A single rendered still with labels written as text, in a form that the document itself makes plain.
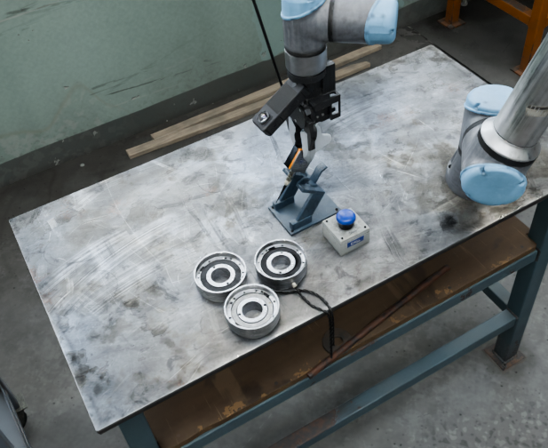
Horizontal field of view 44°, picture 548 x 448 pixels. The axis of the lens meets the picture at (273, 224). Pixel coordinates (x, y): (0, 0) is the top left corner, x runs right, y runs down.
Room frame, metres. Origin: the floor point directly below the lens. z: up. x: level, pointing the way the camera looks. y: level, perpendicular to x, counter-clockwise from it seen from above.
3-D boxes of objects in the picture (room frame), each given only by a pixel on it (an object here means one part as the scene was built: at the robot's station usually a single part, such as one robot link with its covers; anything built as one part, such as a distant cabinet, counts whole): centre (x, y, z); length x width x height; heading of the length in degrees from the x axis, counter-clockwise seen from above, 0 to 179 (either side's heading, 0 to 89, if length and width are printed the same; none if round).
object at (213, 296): (0.85, 0.12, 0.82); 0.10 x 0.10 x 0.04
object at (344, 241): (0.94, -0.15, 0.82); 0.08 x 0.07 x 0.05; 115
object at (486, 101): (1.06, -0.47, 0.97); 0.13 x 0.12 x 0.14; 164
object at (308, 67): (1.04, -0.09, 1.18); 0.08 x 0.08 x 0.05
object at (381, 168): (1.09, -0.07, 0.79); 1.20 x 0.60 x 0.02; 115
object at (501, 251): (1.09, -0.07, 0.40); 1.17 x 0.59 x 0.80; 115
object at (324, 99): (1.04, -0.10, 1.10); 0.09 x 0.08 x 0.12; 116
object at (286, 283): (0.87, -0.01, 0.82); 0.10 x 0.10 x 0.04
